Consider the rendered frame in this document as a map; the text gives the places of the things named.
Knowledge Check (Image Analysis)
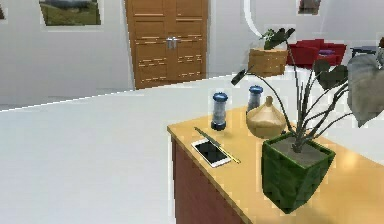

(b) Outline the tan round lidded pot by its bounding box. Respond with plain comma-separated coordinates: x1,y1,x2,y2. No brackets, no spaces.
245,95,288,140

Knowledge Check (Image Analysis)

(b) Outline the silver door handle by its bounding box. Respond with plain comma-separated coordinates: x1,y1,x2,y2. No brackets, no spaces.
165,36,180,51

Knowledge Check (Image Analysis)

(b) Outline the framed landscape picture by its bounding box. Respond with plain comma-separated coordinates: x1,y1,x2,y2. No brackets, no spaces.
38,0,103,28

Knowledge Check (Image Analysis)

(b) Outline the small framed dark picture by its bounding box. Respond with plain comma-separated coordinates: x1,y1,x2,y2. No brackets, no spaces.
297,0,322,16

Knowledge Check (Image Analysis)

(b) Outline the yellow topped red cabinet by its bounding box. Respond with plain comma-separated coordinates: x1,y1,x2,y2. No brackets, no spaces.
166,105,384,224

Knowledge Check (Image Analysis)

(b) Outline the brown wooden double door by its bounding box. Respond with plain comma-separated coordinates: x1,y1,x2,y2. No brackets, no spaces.
124,0,210,90

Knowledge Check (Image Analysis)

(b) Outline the blue capped shaker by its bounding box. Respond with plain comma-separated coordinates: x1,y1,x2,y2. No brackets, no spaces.
210,91,229,132
246,85,264,114

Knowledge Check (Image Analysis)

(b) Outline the white smartphone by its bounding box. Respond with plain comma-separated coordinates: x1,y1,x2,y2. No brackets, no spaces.
190,138,232,168

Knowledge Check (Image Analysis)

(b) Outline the house plant in green pot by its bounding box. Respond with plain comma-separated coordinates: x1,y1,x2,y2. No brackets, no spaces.
230,53,384,215

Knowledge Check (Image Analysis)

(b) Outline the plant in wooden basket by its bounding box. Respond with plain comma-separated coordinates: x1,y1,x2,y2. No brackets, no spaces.
247,27,297,78

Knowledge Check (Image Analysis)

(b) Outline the red sofa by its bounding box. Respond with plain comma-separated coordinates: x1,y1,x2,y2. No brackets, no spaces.
286,38,348,70

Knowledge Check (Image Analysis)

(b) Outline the dark side table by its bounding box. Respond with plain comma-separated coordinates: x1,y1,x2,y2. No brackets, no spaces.
349,45,379,59

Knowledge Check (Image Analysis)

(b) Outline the yellow pencil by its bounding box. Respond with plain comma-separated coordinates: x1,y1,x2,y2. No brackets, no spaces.
193,126,242,165

